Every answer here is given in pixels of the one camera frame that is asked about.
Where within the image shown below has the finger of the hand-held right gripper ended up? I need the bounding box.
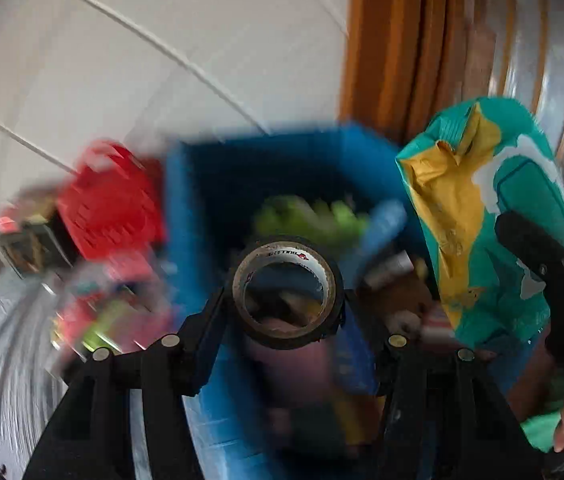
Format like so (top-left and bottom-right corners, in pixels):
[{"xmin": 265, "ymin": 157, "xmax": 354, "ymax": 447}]
[{"xmin": 494, "ymin": 211, "xmax": 564, "ymax": 312}]

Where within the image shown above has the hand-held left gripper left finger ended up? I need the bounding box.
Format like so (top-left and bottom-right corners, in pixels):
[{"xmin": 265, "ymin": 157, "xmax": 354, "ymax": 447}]
[{"xmin": 22, "ymin": 287, "xmax": 234, "ymax": 480}]

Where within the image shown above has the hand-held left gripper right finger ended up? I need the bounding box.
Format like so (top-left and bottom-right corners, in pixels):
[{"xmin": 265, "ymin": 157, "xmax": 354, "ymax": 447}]
[{"xmin": 339, "ymin": 292, "xmax": 538, "ymax": 480}]

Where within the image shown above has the brown bear plush toy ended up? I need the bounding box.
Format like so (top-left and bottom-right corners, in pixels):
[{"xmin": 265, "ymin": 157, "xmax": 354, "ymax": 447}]
[{"xmin": 362, "ymin": 275, "xmax": 435, "ymax": 341}]

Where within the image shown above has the green yellow snack bag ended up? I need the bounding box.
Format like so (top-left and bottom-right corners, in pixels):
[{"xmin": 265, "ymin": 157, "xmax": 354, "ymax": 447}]
[{"xmin": 396, "ymin": 97, "xmax": 564, "ymax": 348}]

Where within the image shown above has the pink pig plush toy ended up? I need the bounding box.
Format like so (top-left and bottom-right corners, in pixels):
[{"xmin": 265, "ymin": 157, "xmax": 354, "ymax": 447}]
[{"xmin": 247, "ymin": 340, "xmax": 335, "ymax": 426}]

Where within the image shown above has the black tape roll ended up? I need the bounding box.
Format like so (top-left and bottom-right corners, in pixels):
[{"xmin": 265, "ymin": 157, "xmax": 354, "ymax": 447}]
[{"xmin": 231, "ymin": 235, "xmax": 345, "ymax": 351}]

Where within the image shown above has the blue plastic container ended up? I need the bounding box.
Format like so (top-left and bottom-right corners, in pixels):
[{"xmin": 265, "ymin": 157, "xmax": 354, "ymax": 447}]
[{"xmin": 164, "ymin": 122, "xmax": 463, "ymax": 461}]

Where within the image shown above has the red plastic case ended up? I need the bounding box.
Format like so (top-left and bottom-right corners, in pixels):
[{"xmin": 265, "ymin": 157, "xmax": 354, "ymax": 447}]
[{"xmin": 57, "ymin": 142, "xmax": 168, "ymax": 261}]

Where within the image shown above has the dark gift bag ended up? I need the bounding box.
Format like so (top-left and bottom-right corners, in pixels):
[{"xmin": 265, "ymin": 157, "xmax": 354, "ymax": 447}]
[{"xmin": 0, "ymin": 210, "xmax": 73, "ymax": 278}]

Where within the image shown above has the grey bed sheet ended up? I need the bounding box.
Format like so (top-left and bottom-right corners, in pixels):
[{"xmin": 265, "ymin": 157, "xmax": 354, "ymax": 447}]
[{"xmin": 0, "ymin": 280, "xmax": 203, "ymax": 480}]

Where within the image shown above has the wooden door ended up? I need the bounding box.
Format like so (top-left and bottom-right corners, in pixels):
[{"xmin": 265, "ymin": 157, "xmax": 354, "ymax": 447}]
[{"xmin": 339, "ymin": 0, "xmax": 564, "ymax": 146}]

